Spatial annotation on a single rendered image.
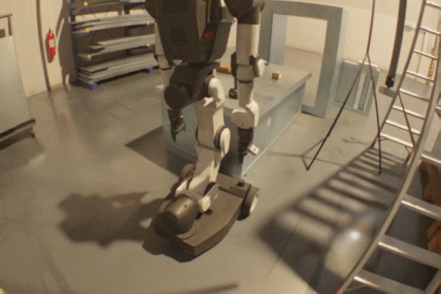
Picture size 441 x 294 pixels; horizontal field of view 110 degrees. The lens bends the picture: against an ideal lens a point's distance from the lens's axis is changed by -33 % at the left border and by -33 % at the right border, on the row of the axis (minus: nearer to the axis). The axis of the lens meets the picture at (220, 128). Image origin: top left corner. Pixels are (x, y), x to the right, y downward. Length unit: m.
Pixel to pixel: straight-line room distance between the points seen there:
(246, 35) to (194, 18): 0.21
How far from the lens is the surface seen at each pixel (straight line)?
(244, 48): 0.91
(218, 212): 1.45
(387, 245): 1.26
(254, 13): 0.91
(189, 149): 2.07
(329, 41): 3.18
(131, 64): 5.12
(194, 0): 0.84
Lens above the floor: 1.26
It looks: 28 degrees down
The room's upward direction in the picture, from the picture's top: 2 degrees clockwise
